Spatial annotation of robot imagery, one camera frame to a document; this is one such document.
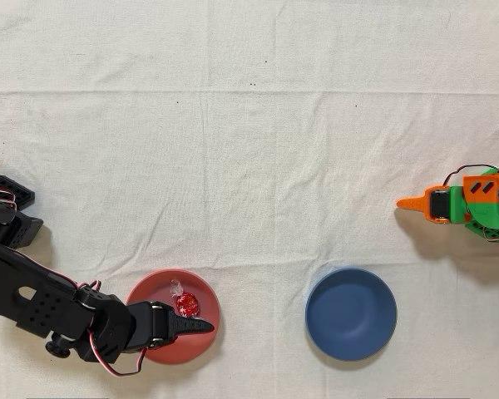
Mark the red bowl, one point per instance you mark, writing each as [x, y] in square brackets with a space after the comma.
[206, 297]

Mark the blue bowl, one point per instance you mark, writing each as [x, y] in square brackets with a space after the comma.
[351, 313]

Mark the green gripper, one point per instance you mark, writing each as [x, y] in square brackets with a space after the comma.
[440, 204]

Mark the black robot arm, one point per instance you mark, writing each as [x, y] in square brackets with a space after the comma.
[37, 299]

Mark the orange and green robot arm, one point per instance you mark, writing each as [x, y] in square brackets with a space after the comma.
[495, 197]

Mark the white tablecloth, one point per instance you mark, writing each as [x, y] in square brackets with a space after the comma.
[274, 166]

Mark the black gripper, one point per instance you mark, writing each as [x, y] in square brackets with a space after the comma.
[159, 323]

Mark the red candy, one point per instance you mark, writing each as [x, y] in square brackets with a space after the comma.
[187, 304]

